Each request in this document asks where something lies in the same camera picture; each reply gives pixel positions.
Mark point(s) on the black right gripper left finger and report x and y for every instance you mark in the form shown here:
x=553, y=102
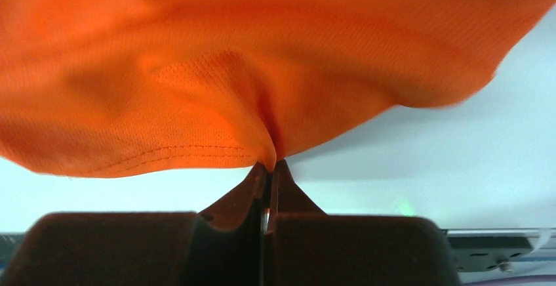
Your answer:
x=218, y=246

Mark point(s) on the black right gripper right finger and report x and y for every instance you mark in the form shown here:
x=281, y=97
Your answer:
x=304, y=245

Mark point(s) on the orange t shirt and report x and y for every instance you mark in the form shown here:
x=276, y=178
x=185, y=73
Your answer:
x=108, y=88

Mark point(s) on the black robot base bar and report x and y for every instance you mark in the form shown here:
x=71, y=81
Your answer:
x=483, y=252

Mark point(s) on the aluminium frame rail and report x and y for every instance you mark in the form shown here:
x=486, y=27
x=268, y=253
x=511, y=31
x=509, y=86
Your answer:
x=534, y=233

